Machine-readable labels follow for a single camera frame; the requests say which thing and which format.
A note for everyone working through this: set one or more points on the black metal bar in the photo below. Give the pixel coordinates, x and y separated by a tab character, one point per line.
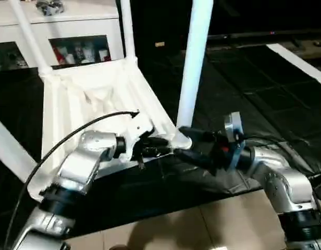
264	36

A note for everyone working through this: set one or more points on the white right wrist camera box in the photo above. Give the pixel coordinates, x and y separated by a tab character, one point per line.
233	135

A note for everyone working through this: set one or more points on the white plastic table leg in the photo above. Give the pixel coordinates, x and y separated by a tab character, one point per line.
128	31
12	151
30	41
194	57

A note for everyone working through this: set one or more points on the crumpled silver object on cabinet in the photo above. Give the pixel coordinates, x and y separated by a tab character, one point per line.
50	6

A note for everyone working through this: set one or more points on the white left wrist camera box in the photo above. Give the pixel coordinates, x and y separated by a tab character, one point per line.
137	133

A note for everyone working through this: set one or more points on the white plastic table top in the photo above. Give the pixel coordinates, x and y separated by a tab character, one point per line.
93	94

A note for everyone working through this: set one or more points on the black work mat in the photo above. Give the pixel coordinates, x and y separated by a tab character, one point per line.
244	94

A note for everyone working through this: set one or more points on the white glass-door cabinet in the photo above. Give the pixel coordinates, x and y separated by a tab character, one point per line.
56	26

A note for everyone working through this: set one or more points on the small yellow label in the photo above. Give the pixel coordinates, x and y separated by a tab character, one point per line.
160	44

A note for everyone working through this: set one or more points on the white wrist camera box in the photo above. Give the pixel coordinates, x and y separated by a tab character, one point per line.
137	133
233	135

